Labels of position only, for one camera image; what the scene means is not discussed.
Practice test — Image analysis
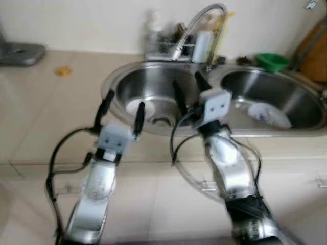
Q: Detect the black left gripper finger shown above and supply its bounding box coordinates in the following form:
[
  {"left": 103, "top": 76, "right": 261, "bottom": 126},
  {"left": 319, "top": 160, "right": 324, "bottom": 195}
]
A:
[
  {"left": 94, "top": 89, "right": 115, "bottom": 131},
  {"left": 133, "top": 101, "right": 147, "bottom": 141}
]

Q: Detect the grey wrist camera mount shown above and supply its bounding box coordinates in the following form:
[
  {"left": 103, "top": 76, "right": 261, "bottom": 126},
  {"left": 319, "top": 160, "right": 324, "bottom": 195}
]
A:
[
  {"left": 197, "top": 89, "right": 232, "bottom": 125},
  {"left": 97, "top": 122, "right": 133, "bottom": 154}
]

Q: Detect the round wooden cutting board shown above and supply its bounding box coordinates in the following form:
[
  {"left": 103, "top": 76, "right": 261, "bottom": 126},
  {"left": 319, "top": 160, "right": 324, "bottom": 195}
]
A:
[{"left": 294, "top": 18, "right": 327, "bottom": 83}]

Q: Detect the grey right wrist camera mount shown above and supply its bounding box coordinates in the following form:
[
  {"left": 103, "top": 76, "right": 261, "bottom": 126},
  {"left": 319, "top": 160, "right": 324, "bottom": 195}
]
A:
[{"left": 197, "top": 89, "right": 232, "bottom": 125}]

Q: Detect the yellow plastic bottle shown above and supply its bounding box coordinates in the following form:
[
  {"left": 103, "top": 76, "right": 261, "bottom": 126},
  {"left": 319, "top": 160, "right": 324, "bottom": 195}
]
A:
[{"left": 214, "top": 13, "right": 236, "bottom": 57}]

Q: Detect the curved steel faucet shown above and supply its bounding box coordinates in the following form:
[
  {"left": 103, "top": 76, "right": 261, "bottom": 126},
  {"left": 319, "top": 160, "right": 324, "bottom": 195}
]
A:
[{"left": 170, "top": 4, "right": 229, "bottom": 72}]

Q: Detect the white plastic soap bottle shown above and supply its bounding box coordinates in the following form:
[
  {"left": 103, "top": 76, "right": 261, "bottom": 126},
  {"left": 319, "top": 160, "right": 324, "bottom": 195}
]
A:
[{"left": 194, "top": 30, "right": 214, "bottom": 64}]

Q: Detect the green plastic bowl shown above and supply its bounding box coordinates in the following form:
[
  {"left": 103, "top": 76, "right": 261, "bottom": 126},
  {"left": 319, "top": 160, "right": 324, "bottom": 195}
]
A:
[{"left": 255, "top": 53, "right": 292, "bottom": 72}]

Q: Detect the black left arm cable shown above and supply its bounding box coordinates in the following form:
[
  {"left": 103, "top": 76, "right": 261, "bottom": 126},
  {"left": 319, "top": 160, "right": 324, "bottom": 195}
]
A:
[{"left": 45, "top": 127, "right": 100, "bottom": 240}]

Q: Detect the white round bowl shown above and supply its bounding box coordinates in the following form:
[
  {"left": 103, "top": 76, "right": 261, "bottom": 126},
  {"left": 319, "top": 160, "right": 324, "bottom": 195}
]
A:
[{"left": 125, "top": 99, "right": 150, "bottom": 120}]

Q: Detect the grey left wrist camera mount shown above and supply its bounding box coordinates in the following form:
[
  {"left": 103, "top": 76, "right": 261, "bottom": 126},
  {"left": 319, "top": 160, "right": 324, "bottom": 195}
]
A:
[{"left": 97, "top": 122, "right": 133, "bottom": 154}]

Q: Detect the small orange object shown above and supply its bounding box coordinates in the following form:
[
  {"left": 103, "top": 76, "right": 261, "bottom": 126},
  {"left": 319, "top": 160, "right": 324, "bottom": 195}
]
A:
[{"left": 55, "top": 66, "right": 72, "bottom": 77}]

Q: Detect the metal wire sink rack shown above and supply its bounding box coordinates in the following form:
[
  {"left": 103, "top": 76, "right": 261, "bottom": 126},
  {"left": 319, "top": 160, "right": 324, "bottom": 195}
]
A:
[{"left": 145, "top": 10, "right": 197, "bottom": 62}]

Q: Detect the grey flat appliance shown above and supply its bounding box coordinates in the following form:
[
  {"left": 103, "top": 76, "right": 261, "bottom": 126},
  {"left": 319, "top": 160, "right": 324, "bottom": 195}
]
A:
[{"left": 0, "top": 42, "right": 46, "bottom": 67}]

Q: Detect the beige kitchen cabinet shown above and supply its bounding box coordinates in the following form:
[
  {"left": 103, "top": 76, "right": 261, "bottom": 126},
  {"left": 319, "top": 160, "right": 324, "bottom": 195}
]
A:
[{"left": 0, "top": 50, "right": 327, "bottom": 245}]

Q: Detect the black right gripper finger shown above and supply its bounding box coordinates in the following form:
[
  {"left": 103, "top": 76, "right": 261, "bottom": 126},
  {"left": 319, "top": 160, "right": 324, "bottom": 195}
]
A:
[
  {"left": 194, "top": 71, "right": 213, "bottom": 94},
  {"left": 172, "top": 79, "right": 191, "bottom": 118}
]

